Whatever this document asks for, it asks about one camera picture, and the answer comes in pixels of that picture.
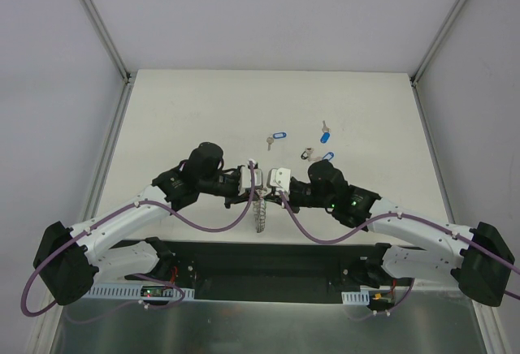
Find key with blue framed tag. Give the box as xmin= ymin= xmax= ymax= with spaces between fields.
xmin=266 ymin=132 xmax=287 ymax=151

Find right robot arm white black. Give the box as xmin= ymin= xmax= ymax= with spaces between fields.
xmin=267 ymin=160 xmax=519 ymax=307

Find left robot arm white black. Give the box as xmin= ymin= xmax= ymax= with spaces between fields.
xmin=32 ymin=142 xmax=263 ymax=306

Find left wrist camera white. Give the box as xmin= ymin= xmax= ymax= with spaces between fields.
xmin=238 ymin=158 xmax=264 ymax=194

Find metal key ring disc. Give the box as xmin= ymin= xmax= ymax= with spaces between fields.
xmin=253 ymin=190 xmax=267 ymax=233

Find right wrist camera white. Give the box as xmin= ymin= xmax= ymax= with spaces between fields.
xmin=266 ymin=167 xmax=291 ymax=193

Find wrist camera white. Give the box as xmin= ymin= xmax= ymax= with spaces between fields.
xmin=238 ymin=158 xmax=264 ymax=194
xmin=266 ymin=167 xmax=291 ymax=193

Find key with solid blue tag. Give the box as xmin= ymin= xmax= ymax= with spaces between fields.
xmin=319 ymin=120 xmax=331 ymax=144

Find white cable duct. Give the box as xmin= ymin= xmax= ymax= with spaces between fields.
xmin=341 ymin=290 xmax=371 ymax=306
xmin=82 ymin=283 xmax=182 ymax=301

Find right aluminium frame post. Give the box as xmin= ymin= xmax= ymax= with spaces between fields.
xmin=409 ymin=0 xmax=503 ymax=87

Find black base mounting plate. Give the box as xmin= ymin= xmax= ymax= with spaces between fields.
xmin=109 ymin=238 xmax=411 ymax=301

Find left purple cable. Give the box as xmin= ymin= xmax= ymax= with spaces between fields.
xmin=20 ymin=161 xmax=257 ymax=322

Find left white cable duct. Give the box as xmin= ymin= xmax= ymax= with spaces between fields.
xmin=82 ymin=283 xmax=182 ymax=301

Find key with blue white tag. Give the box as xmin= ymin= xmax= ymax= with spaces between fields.
xmin=310 ymin=152 xmax=335 ymax=162

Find right white cable duct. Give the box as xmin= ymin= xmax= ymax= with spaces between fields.
xmin=341 ymin=290 xmax=371 ymax=306

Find aluminium frame post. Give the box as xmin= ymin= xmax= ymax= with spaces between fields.
xmin=60 ymin=0 xmax=137 ymax=85
xmin=409 ymin=0 xmax=503 ymax=87

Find left aluminium frame post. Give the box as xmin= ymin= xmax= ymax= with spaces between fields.
xmin=60 ymin=0 xmax=137 ymax=85

